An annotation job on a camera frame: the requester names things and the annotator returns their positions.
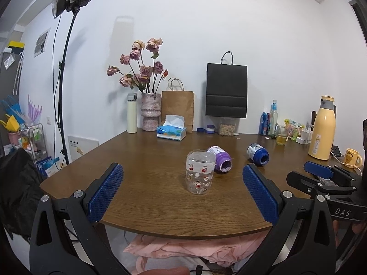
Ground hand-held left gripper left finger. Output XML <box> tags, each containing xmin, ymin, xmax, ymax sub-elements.
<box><xmin>29</xmin><ymin>163</ymin><xmax>128</xmax><ymax>275</ymax></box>

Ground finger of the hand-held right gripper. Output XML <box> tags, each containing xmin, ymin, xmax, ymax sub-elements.
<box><xmin>304</xmin><ymin>161</ymin><xmax>362</xmax><ymax>182</ymax></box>
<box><xmin>287</xmin><ymin>171</ymin><xmax>357</xmax><ymax>198</ymax></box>

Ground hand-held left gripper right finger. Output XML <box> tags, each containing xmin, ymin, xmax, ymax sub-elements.
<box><xmin>238</xmin><ymin>163</ymin><xmax>337</xmax><ymax>275</ymax></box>

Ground clear cup with printed figures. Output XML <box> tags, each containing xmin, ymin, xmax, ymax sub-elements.
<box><xmin>186</xmin><ymin>150</ymin><xmax>216</xmax><ymax>195</ymax></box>

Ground person's right hand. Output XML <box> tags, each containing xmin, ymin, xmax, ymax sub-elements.
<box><xmin>333</xmin><ymin>220</ymin><xmax>367</xmax><ymax>248</ymax></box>

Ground person's left hand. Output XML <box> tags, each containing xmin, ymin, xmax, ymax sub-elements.
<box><xmin>143</xmin><ymin>266</ymin><xmax>190</xmax><ymax>275</ymax></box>

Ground yellow mug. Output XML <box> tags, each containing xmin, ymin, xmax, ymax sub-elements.
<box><xmin>344</xmin><ymin>148</ymin><xmax>362</xmax><ymax>168</ymax></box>

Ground white charger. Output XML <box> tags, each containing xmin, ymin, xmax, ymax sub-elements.
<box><xmin>295</xmin><ymin>124</ymin><xmax>315</xmax><ymax>145</ymax></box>

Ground blue bottle lying down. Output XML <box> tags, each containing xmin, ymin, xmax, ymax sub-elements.
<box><xmin>247</xmin><ymin>143</ymin><xmax>270</xmax><ymax>166</ymax></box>

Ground large yellow thermos jug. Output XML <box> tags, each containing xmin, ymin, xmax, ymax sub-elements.
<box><xmin>308</xmin><ymin>95</ymin><xmax>337</xmax><ymax>160</ymax></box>

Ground glass of yellow drink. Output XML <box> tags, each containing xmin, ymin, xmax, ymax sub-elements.
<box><xmin>275</xmin><ymin>125</ymin><xmax>287</xmax><ymax>146</ymax></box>

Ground white board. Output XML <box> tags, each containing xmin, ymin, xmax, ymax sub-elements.
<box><xmin>68</xmin><ymin>135</ymin><xmax>99</xmax><ymax>162</ymax></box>

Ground colourful snack packets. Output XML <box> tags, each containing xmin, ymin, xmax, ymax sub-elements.
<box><xmin>284</xmin><ymin>118</ymin><xmax>305</xmax><ymax>138</ymax></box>

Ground purple bottle lying down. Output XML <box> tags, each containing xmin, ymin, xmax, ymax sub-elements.
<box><xmin>207</xmin><ymin>146</ymin><xmax>233</xmax><ymax>174</ymax></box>

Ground blue packet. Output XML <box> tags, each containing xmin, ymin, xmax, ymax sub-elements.
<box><xmin>36</xmin><ymin>157</ymin><xmax>61</xmax><ymax>177</ymax></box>

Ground blue drink can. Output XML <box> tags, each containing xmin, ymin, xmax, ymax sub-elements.
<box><xmin>259</xmin><ymin>112</ymin><xmax>271</xmax><ymax>136</ymax></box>

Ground clear glass bottle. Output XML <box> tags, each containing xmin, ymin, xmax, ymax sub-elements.
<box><xmin>269</xmin><ymin>100</ymin><xmax>278</xmax><ymax>137</ymax></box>

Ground clear jar of snacks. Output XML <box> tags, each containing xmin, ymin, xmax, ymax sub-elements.
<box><xmin>219</xmin><ymin>117</ymin><xmax>237</xmax><ymax>136</ymax></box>

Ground cream thermos bottle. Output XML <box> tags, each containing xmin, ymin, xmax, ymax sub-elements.
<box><xmin>127</xmin><ymin>93</ymin><xmax>138</xmax><ymax>134</ymax></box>

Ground pink cloth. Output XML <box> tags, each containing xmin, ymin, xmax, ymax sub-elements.
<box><xmin>123</xmin><ymin>231</ymin><xmax>271</xmax><ymax>275</ymax></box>

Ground black jacket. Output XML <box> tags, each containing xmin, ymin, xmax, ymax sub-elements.
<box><xmin>0</xmin><ymin>148</ymin><xmax>48</xmax><ymax>240</ymax></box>

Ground blue tissue box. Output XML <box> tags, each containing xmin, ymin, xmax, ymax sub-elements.
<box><xmin>156</xmin><ymin>115</ymin><xmax>187</xmax><ymax>141</ymax></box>

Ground pink ceramic vase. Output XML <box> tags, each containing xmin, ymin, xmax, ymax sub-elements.
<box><xmin>140</xmin><ymin>92</ymin><xmax>161</xmax><ymax>132</ymax></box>

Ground black paper bag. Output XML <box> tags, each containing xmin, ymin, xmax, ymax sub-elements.
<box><xmin>205</xmin><ymin>51</ymin><xmax>248</xmax><ymax>119</ymax></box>

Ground purple hangers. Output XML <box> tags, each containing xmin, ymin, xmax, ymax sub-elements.
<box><xmin>26</xmin><ymin>94</ymin><xmax>43</xmax><ymax>127</ymax></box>

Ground brown paper bag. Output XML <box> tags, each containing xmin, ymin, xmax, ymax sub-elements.
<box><xmin>161</xmin><ymin>77</ymin><xmax>195</xmax><ymax>134</ymax></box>

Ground blue hangers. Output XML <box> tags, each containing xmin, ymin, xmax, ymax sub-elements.
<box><xmin>0</xmin><ymin>95</ymin><xmax>24</xmax><ymax>122</ymax></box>

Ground dried pink roses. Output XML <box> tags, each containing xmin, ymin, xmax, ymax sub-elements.
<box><xmin>107</xmin><ymin>37</ymin><xmax>168</xmax><ymax>94</ymax></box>

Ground black studio light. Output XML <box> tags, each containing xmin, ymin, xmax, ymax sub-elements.
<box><xmin>52</xmin><ymin>0</ymin><xmax>95</xmax><ymax>19</ymax></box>

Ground wire storage rack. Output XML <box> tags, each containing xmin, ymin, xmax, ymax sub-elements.
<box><xmin>19</xmin><ymin>123</ymin><xmax>48</xmax><ymax>164</ymax></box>

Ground wall poster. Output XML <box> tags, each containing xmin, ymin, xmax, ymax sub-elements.
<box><xmin>34</xmin><ymin>28</ymin><xmax>51</xmax><ymax>58</ymax></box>

